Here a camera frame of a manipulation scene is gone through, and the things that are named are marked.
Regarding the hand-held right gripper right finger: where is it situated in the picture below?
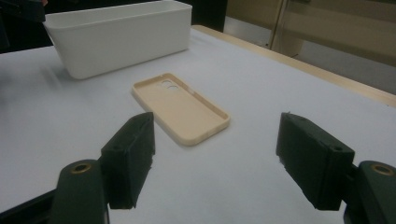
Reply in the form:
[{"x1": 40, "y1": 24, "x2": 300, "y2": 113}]
[{"x1": 276, "y1": 112, "x2": 355, "y2": 211}]

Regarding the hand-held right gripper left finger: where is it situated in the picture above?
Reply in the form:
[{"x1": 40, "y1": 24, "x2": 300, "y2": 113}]
[{"x1": 101, "y1": 111, "x2": 156, "y2": 210}]

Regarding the beige phone case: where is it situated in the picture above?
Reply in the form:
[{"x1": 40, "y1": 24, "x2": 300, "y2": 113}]
[{"x1": 131, "y1": 72, "x2": 232, "y2": 147}]

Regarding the white plastic storage box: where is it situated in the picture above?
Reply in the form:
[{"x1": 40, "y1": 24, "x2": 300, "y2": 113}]
[{"x1": 43, "y1": 0, "x2": 193, "y2": 80}]

